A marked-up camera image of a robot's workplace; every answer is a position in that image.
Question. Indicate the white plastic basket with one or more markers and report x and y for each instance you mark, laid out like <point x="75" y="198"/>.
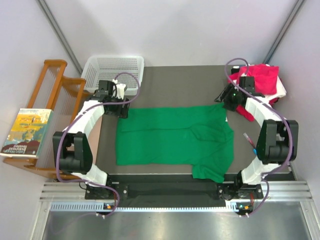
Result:
<point x="105" y="68"/>

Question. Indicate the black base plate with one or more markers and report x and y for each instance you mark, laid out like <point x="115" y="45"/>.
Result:
<point x="178" y="191"/>

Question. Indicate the red marker pen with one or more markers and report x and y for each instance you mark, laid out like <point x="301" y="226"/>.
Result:
<point x="249" y="140"/>

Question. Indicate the pink red folded shirt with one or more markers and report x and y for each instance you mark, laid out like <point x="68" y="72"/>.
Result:
<point x="262" y="69"/>

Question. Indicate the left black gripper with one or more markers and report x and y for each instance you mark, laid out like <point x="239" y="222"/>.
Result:
<point x="119" y="110"/>

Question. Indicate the red bottom shirt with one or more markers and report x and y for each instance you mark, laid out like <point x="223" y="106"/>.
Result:
<point x="241" y="109"/>

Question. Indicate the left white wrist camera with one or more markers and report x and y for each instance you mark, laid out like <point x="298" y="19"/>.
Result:
<point x="118" y="89"/>

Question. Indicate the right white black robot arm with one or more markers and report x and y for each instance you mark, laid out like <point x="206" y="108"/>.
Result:
<point x="277" y="141"/>

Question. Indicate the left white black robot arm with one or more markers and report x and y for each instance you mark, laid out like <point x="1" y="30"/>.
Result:
<point x="71" y="148"/>

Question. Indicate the green t shirt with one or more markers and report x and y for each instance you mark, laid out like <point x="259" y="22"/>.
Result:
<point x="199" y="136"/>

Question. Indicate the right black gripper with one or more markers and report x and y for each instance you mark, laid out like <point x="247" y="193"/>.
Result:
<point x="224" y="96"/>

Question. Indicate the grey slotted cable duct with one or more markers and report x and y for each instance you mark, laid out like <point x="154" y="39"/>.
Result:
<point x="106" y="207"/>

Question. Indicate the paperback book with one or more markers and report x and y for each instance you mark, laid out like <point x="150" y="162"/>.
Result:
<point x="27" y="134"/>

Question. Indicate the white folded shirt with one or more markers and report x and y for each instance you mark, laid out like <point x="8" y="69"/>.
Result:
<point x="278" y="91"/>

